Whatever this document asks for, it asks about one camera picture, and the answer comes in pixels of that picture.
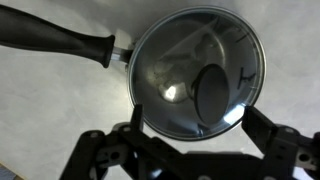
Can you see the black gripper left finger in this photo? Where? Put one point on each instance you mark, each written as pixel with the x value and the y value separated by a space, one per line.
pixel 146 153

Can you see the glass lid with black knob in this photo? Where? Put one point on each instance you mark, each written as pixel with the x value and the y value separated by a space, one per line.
pixel 186 60

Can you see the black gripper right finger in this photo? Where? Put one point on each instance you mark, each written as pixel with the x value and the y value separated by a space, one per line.
pixel 280 150

